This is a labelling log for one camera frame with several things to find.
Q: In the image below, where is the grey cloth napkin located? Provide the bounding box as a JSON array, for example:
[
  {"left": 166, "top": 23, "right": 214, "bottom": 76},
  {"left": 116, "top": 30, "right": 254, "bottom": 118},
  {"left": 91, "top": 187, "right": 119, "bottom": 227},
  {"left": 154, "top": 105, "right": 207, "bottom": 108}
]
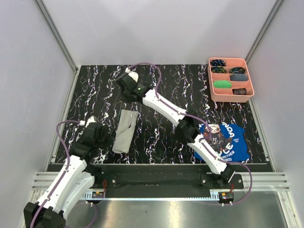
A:
[{"left": 112, "top": 109, "right": 138, "bottom": 154}]

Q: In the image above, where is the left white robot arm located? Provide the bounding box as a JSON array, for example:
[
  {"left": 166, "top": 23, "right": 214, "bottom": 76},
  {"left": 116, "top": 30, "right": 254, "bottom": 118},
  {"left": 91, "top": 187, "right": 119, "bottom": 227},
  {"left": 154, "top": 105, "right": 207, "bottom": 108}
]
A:
[{"left": 23, "top": 116, "right": 109, "bottom": 228}]

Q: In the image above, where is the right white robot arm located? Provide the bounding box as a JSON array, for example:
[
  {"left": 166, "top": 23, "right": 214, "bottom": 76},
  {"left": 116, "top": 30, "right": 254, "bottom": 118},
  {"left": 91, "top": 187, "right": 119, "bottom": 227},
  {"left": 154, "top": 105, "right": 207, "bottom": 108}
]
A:
[{"left": 116, "top": 72, "right": 235, "bottom": 188}]

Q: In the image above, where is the black marbled table mat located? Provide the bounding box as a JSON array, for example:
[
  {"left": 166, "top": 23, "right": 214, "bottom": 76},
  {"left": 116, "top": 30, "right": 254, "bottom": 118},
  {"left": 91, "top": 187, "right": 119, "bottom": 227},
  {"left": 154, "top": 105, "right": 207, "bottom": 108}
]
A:
[{"left": 62, "top": 64, "right": 269, "bottom": 165}]

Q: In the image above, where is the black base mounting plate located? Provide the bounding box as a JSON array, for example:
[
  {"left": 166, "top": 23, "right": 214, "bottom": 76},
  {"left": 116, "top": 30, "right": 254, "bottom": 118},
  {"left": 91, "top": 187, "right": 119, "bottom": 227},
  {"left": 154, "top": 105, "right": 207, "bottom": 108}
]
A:
[{"left": 90, "top": 164, "right": 244, "bottom": 200}]

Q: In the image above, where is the blue patterned sock middle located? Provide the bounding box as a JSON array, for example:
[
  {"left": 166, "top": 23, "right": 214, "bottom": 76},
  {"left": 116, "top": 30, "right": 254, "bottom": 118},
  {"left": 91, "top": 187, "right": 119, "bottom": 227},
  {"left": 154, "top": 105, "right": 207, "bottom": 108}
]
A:
[{"left": 211, "top": 66, "right": 226, "bottom": 74}]

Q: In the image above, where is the blue patterned sock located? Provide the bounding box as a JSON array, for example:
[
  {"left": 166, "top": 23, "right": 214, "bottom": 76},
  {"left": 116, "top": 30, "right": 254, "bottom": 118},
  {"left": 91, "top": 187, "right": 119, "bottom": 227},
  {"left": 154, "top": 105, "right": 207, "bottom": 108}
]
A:
[
  {"left": 210, "top": 59, "right": 226, "bottom": 67},
  {"left": 211, "top": 66, "right": 226, "bottom": 74},
  {"left": 230, "top": 67, "right": 247, "bottom": 74}
]

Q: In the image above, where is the blue patterned sock top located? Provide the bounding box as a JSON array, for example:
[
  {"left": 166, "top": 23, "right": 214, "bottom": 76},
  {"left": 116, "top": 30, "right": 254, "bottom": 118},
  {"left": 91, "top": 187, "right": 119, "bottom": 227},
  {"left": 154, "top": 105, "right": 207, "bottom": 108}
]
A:
[{"left": 210, "top": 59, "right": 226, "bottom": 67}]

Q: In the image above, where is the green rolled sock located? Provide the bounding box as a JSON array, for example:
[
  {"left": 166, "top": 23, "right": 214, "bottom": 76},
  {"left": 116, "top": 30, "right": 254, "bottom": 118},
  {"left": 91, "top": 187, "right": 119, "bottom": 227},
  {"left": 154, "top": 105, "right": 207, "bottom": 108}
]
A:
[{"left": 213, "top": 80, "right": 232, "bottom": 89}]

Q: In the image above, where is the pink divided organizer tray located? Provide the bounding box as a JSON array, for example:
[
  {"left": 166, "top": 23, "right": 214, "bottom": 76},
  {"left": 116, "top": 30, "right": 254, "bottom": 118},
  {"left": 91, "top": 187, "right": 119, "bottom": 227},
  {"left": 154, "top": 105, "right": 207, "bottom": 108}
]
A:
[{"left": 208, "top": 57, "right": 255, "bottom": 103}]

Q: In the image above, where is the blue patterned sock right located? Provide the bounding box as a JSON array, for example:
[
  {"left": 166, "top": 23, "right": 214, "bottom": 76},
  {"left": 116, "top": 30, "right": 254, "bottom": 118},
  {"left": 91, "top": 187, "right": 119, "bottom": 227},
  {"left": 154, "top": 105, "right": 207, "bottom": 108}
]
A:
[{"left": 230, "top": 67, "right": 247, "bottom": 74}]

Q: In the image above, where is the dark blue rolled sock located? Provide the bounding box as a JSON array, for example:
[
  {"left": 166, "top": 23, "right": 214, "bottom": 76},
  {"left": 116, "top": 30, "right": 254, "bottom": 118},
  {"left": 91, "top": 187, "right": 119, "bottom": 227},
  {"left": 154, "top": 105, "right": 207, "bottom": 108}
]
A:
[{"left": 229, "top": 74, "right": 248, "bottom": 81}]

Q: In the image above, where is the dark brown rolled sock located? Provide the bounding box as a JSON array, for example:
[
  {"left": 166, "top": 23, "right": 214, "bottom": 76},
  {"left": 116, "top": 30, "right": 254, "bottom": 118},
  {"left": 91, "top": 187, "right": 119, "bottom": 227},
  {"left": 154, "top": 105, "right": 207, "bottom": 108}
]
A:
[{"left": 232, "top": 88, "right": 247, "bottom": 95}]

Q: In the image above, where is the blue printed t-shirt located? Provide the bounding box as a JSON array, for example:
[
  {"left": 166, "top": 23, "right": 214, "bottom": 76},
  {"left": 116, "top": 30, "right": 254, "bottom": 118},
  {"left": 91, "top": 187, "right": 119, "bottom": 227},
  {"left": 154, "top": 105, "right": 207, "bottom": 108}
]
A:
[{"left": 199, "top": 122, "right": 249, "bottom": 162}]

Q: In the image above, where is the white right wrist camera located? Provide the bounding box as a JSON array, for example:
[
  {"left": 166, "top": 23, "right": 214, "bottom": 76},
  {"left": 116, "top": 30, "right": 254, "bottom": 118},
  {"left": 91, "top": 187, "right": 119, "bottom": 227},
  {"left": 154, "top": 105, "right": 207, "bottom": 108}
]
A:
[{"left": 125, "top": 67, "right": 139, "bottom": 82}]

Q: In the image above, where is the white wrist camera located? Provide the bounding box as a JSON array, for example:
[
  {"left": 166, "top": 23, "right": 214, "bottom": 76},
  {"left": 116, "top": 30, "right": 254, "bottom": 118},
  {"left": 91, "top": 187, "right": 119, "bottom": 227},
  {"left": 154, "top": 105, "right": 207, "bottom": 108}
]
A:
[
  {"left": 125, "top": 67, "right": 139, "bottom": 82},
  {"left": 79, "top": 115, "right": 97, "bottom": 127}
]

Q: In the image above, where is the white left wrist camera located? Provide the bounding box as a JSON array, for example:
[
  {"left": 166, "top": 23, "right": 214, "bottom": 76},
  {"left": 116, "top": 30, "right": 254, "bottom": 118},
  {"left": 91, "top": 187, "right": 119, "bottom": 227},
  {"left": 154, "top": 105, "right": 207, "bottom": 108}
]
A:
[{"left": 79, "top": 115, "right": 97, "bottom": 127}]

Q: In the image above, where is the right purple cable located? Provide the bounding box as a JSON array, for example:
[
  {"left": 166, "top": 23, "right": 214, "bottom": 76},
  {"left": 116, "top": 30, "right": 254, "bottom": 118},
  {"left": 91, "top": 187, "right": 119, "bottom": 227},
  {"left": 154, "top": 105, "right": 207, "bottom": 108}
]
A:
[{"left": 129, "top": 62, "right": 253, "bottom": 205}]

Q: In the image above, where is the purple cable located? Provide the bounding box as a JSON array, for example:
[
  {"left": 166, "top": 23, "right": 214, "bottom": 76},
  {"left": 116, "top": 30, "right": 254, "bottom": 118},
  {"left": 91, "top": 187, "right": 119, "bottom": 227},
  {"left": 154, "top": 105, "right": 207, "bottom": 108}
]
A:
[
  {"left": 129, "top": 62, "right": 253, "bottom": 205},
  {"left": 29, "top": 120, "right": 99, "bottom": 228}
]

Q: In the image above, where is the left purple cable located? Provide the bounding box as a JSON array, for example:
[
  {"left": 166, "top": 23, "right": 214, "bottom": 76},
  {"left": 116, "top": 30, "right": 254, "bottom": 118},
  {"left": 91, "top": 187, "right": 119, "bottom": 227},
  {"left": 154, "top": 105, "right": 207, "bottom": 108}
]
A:
[{"left": 29, "top": 120, "right": 99, "bottom": 228}]

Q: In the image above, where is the aluminium frame rail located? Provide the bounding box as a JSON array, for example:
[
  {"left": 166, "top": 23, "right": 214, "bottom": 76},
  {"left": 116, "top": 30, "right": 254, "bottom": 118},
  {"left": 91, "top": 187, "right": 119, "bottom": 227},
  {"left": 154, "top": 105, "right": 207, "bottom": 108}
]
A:
[{"left": 34, "top": 0, "right": 78, "bottom": 72}]

